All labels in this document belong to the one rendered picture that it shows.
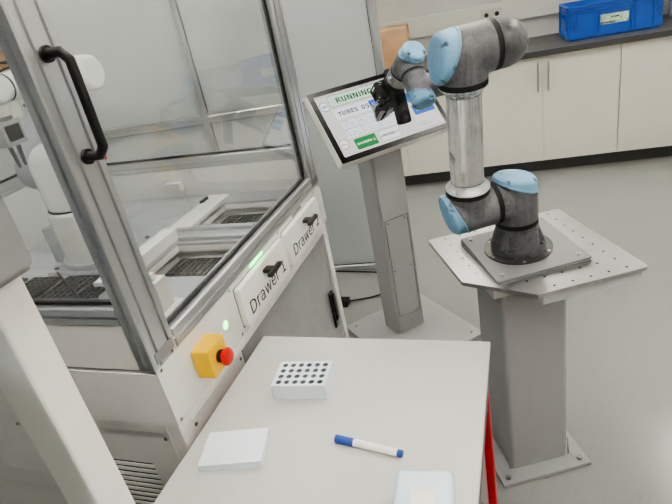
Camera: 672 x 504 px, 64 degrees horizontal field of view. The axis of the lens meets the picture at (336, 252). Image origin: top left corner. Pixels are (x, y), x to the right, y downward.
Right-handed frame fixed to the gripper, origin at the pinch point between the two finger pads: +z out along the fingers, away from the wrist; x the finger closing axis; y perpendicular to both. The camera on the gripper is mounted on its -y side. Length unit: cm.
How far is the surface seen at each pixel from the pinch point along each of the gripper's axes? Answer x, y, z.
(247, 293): 73, -44, -22
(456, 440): 56, -92, -58
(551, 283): 3, -76, -38
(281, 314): 61, -48, 3
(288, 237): 52, -30, -7
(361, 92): -8.6, 20.4, 15.0
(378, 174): -7.2, -8.0, 31.7
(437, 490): 68, -94, -68
